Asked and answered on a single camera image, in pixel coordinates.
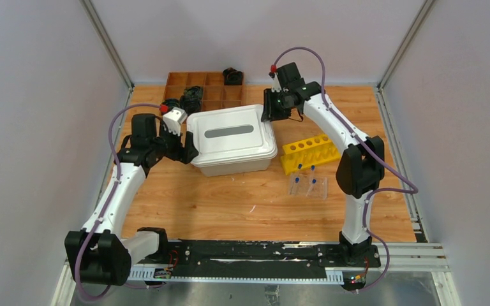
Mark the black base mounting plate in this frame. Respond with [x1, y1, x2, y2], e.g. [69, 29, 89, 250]
[130, 240, 381, 281]

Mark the white plastic bin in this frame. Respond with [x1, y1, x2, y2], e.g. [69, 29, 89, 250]
[191, 146, 278, 177]

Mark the yellow test tube rack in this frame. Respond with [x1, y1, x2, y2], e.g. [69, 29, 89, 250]
[280, 134, 341, 175]

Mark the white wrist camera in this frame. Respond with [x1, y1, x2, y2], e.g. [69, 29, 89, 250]
[162, 107, 188, 136]
[269, 71, 282, 93]

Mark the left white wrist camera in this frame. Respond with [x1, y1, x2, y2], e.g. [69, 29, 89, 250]
[162, 107, 188, 136]

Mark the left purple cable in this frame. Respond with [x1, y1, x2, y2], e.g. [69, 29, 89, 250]
[73, 103, 170, 304]

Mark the white bin lid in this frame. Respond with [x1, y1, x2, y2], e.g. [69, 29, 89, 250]
[186, 104, 278, 168]

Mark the black round lens part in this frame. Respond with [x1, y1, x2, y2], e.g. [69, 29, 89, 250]
[222, 68, 244, 86]
[161, 98, 181, 111]
[183, 86, 204, 100]
[179, 96, 202, 115]

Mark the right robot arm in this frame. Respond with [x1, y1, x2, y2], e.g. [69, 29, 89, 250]
[261, 62, 385, 266]

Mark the wooden compartment tray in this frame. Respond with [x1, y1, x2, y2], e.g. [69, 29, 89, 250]
[162, 68, 246, 114]

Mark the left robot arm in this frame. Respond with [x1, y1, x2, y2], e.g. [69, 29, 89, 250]
[64, 108, 198, 286]

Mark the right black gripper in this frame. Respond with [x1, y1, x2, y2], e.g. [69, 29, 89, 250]
[262, 88, 292, 122]

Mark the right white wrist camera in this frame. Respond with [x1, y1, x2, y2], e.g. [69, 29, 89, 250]
[269, 71, 282, 93]

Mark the clear acrylic tube rack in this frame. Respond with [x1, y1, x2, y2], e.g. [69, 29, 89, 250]
[288, 173, 329, 200]

